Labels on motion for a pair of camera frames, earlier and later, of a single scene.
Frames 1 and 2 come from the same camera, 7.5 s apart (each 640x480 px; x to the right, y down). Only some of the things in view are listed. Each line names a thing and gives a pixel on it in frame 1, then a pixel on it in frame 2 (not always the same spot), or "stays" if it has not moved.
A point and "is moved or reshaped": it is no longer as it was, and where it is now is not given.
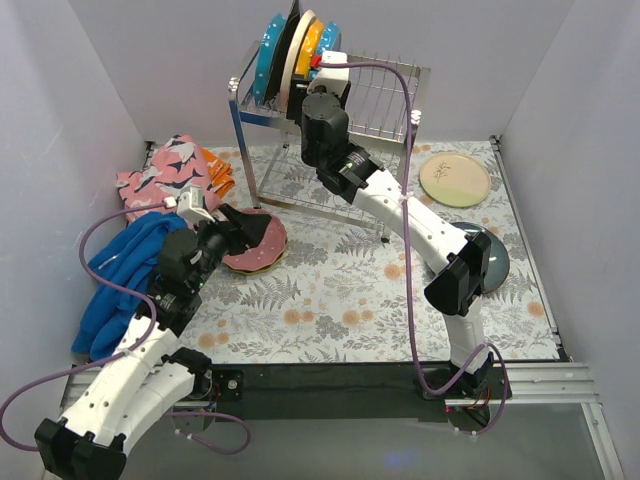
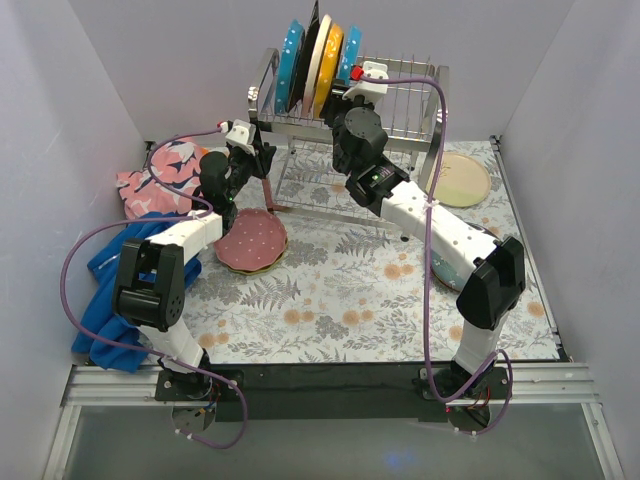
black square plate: x=275 y=76 -> x=309 y=44
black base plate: x=363 y=390 stays
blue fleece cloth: x=128 y=260 stays
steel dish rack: x=383 y=99 is moved or reshaped
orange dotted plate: x=311 y=44 is moved or reshaped
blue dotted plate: x=264 y=56 -> x=290 y=56
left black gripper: x=232 y=230 -> x=261 y=156
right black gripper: x=296 y=100 -> x=336 y=99
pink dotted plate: x=267 y=251 stays
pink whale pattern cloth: x=179 y=164 stays
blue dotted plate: x=328 y=38 -> x=350 y=54
